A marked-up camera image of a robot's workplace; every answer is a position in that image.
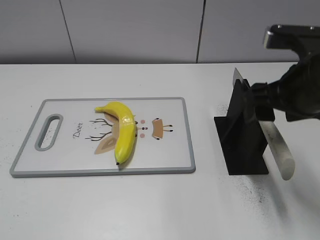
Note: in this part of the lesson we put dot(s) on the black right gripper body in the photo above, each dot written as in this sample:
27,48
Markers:
297,92

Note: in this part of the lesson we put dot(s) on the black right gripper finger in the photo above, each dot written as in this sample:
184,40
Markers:
262,104

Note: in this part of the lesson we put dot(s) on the white handled kitchen knife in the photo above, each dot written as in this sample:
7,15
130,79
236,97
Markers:
278,146

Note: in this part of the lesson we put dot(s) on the yellow plastic banana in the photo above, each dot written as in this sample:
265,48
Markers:
127,129

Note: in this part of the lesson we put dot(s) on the black knife stand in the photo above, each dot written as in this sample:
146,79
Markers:
243,143

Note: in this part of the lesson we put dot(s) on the white deer print cutting board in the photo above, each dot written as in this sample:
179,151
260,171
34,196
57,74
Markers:
68,138

